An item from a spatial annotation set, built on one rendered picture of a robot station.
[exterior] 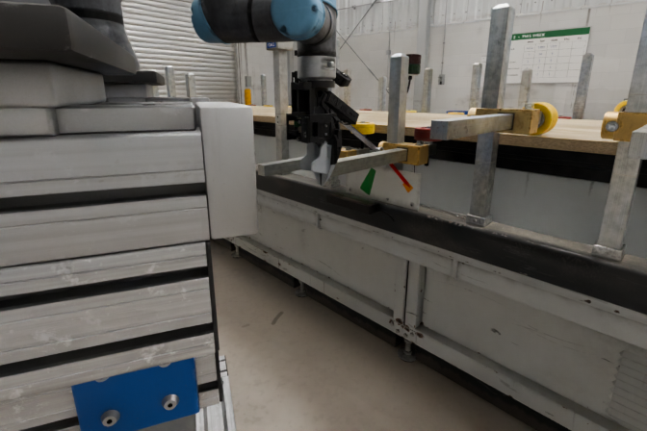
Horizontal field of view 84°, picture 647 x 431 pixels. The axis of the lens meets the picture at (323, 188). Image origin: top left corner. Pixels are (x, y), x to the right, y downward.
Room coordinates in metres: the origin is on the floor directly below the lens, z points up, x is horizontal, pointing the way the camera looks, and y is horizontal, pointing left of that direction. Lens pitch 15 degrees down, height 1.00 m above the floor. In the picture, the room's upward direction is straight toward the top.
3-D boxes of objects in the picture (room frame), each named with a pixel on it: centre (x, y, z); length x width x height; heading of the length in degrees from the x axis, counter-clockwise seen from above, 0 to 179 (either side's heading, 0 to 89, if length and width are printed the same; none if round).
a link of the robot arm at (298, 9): (0.64, 0.05, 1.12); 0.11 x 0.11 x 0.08; 78
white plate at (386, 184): (1.00, -0.16, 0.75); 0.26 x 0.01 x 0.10; 44
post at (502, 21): (0.82, -0.37, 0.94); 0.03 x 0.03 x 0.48; 44
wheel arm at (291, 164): (1.09, 0.01, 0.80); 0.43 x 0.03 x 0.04; 134
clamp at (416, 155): (0.98, -0.22, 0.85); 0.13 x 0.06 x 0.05; 44
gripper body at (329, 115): (0.73, 0.02, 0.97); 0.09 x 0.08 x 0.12; 134
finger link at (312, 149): (0.74, 0.03, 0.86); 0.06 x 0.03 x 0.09; 134
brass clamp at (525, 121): (0.80, -0.39, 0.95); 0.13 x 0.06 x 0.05; 44
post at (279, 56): (1.36, 0.16, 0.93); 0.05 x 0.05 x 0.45; 44
